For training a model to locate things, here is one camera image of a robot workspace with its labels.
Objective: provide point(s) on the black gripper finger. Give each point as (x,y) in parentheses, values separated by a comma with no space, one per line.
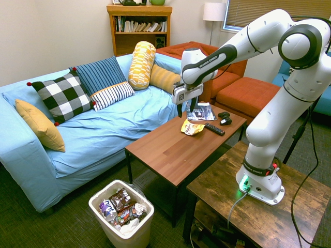
(179,109)
(194,108)

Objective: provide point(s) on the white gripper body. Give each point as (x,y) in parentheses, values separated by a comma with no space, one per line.
(184,94)

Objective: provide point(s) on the yellow chip bag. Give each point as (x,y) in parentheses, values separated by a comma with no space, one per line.
(191,128)

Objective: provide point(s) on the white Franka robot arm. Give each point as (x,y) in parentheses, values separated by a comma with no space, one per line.
(271,124)

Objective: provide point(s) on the clear plastic bin liner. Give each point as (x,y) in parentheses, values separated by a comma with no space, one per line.
(138,191)

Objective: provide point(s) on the chocolate panda snack bag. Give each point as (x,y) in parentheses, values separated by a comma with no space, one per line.
(125,214)

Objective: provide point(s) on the white trash bin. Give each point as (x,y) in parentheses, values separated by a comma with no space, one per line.
(134,235)

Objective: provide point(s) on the dark cover magazine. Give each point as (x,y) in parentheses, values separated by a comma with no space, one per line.
(205,113)

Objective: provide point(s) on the mustard striped pillow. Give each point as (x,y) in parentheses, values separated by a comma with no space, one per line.
(164,77)

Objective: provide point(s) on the black remote control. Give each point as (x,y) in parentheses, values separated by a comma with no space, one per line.
(214,129)

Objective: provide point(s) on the black game controller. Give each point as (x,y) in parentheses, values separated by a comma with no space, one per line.
(224,118)

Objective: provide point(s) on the orange armchair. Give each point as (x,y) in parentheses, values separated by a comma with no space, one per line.
(227,80)

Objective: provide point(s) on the yellow patterned bolster pillow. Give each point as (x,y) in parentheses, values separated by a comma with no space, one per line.
(141,64)

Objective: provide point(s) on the orange ottoman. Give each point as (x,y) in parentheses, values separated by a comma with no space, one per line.
(245,93)

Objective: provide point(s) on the small black speaker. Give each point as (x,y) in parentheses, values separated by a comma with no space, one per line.
(160,42)

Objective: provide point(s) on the white navy striped pillow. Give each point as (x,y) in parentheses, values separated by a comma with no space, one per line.
(113,94)

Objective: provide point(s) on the rustic wooden robot table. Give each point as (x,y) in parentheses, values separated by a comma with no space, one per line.
(219,180)

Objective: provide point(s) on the light blue sofa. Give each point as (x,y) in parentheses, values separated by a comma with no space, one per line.
(103,134)

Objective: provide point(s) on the row of books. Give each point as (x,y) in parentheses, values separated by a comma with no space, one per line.
(139,25)

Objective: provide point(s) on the blue striped pillow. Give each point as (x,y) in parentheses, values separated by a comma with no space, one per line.
(101,72)

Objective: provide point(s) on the white shade floor lamp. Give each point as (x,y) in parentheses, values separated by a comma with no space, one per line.
(214,11)

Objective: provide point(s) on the wooden bookshelf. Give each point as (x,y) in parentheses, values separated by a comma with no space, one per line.
(139,10)

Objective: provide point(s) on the green bowl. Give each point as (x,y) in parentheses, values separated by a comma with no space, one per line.
(157,2)

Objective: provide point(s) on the black object on bookshelf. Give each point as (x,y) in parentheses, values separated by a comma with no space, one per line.
(133,2)

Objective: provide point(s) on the crumpled white tissue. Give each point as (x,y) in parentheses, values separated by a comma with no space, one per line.
(129,226)
(141,209)

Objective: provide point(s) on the brown snack wrapper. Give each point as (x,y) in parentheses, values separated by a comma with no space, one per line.
(120,199)

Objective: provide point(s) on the wooden window blinds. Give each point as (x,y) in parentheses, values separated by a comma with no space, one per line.
(258,10)

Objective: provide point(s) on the black white checked pillow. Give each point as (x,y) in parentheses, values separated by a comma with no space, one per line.
(64,95)

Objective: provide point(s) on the hint blackberry water bottle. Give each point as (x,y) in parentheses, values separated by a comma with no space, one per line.
(108,210)

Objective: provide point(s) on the teal chair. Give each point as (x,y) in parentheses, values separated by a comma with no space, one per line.
(323,103)

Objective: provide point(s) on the plain mustard pillow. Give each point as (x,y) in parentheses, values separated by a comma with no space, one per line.
(41,126)

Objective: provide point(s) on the wooden coffee table black frame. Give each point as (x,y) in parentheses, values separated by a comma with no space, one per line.
(175,152)

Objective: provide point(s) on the black camera tripod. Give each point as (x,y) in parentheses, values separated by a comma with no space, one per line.
(300,131)

